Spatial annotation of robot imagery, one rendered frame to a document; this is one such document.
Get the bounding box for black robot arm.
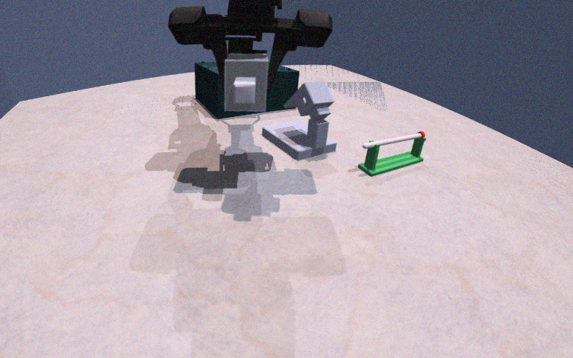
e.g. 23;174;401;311
225;0;282;55

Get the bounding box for green cradle with two notched uprights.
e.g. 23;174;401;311
358;137;426;177

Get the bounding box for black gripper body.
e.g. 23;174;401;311
168;1;333;48

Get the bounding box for grey pin with red cap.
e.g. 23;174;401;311
363;131;425;149

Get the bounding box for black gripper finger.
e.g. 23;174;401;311
198;25;228;91
266;27;302;93

